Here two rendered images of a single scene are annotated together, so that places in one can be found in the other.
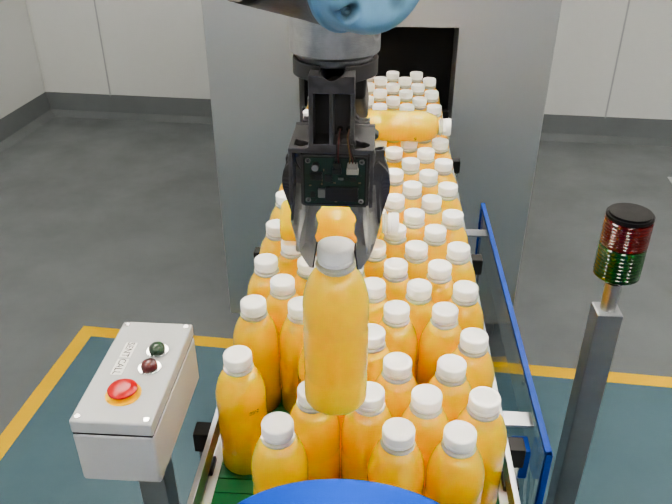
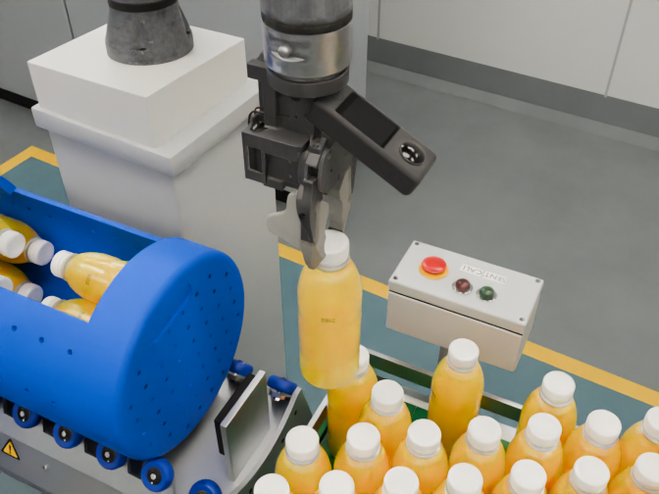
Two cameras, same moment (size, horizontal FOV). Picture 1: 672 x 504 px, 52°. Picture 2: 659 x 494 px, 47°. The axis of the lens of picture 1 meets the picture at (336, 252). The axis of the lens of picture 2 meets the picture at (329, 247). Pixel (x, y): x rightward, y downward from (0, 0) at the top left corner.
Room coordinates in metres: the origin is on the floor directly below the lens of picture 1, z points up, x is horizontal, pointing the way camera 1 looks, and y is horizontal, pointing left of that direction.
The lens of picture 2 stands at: (0.81, -0.53, 1.84)
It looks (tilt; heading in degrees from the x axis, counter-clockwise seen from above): 41 degrees down; 112
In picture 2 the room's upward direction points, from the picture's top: straight up
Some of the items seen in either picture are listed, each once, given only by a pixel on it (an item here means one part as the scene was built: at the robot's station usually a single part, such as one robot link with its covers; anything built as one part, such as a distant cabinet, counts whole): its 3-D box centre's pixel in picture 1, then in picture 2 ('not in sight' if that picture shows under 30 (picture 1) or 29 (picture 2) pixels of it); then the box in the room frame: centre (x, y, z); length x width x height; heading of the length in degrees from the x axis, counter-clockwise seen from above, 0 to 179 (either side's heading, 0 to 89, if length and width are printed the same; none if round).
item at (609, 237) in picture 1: (626, 231); not in sight; (0.83, -0.40, 1.23); 0.06 x 0.06 x 0.04
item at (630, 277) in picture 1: (619, 259); not in sight; (0.83, -0.40, 1.18); 0.06 x 0.06 x 0.05
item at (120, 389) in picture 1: (122, 390); (433, 266); (0.65, 0.26, 1.11); 0.04 x 0.04 x 0.01
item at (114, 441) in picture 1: (141, 395); (462, 303); (0.70, 0.26, 1.05); 0.20 x 0.10 x 0.10; 176
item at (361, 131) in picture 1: (334, 128); (301, 123); (0.56, 0.00, 1.48); 0.09 x 0.08 x 0.12; 176
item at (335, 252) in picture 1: (336, 251); (329, 246); (0.59, 0.00, 1.34); 0.04 x 0.04 x 0.02
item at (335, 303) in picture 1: (335, 331); (329, 315); (0.59, 0.00, 1.24); 0.07 x 0.07 x 0.19
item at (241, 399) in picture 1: (242, 413); (454, 400); (0.73, 0.13, 0.99); 0.07 x 0.07 x 0.19
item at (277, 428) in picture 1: (277, 427); (353, 358); (0.60, 0.07, 1.09); 0.04 x 0.04 x 0.02
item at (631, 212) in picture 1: (618, 262); not in sight; (0.83, -0.40, 1.18); 0.06 x 0.06 x 0.16
